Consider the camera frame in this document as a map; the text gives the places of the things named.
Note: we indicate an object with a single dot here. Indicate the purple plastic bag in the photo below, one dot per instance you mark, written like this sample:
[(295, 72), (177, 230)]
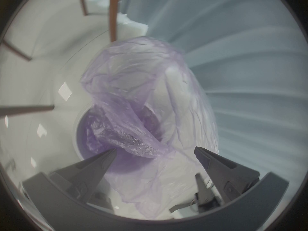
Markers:
[(134, 80)]

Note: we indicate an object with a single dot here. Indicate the pale blue curtain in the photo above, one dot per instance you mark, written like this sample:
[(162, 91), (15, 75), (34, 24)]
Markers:
[(240, 68)]

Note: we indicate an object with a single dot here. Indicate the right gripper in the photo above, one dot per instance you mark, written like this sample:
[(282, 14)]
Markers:
[(209, 204)]

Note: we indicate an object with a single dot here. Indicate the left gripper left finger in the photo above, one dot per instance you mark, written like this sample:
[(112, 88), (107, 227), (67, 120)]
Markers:
[(86, 174)]

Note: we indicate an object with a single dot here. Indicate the white trash bin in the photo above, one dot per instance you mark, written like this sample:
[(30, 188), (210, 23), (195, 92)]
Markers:
[(78, 129)]

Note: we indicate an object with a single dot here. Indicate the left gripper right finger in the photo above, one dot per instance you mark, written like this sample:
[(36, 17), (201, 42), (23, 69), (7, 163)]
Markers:
[(228, 177)]

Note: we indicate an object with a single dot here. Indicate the wooden chair with white cushions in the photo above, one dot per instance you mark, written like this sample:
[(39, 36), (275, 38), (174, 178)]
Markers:
[(113, 13)]

